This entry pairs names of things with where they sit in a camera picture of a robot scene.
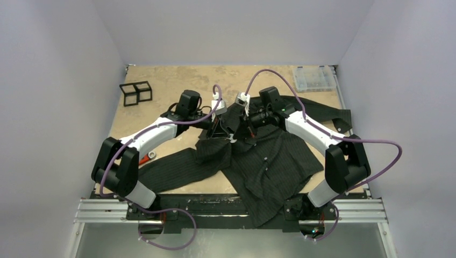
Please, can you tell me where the purple cable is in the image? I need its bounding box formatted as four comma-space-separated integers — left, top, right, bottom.
99, 84, 223, 250
245, 68, 403, 242

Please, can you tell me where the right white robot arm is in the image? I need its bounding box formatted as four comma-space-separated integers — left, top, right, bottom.
235, 87, 371, 219

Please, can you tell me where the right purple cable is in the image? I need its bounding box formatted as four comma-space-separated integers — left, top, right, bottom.
245, 68, 403, 242

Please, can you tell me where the clear plastic organizer box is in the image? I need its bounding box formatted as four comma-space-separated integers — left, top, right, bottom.
293, 65, 337, 92

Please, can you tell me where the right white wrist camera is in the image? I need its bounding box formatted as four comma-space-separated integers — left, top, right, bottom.
234, 92, 251, 107

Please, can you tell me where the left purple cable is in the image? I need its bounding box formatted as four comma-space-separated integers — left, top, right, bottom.
99, 84, 223, 250

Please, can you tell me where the red handled adjustable wrench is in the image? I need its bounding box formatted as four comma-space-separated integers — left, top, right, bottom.
139, 151, 156, 166

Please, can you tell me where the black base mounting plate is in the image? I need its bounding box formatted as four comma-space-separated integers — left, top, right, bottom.
126, 193, 336, 236

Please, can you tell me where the black pinstriped shirt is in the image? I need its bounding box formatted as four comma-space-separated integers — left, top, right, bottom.
138, 95, 353, 228

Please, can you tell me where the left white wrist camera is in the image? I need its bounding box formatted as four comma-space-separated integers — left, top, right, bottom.
211, 99, 227, 116

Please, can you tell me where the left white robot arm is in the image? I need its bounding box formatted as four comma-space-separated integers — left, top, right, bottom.
91, 84, 226, 220

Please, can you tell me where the aluminium rail frame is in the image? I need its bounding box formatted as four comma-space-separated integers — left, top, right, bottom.
63, 199, 397, 257

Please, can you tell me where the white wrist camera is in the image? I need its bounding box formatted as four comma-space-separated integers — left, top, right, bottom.
234, 92, 251, 107
211, 99, 227, 116

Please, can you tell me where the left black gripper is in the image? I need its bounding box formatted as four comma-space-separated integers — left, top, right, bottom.
188, 110, 230, 140

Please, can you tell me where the black display frame box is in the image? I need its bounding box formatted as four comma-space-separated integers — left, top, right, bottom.
119, 81, 153, 107

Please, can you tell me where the round silver brooch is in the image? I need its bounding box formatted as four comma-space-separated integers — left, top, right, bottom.
229, 134, 237, 144

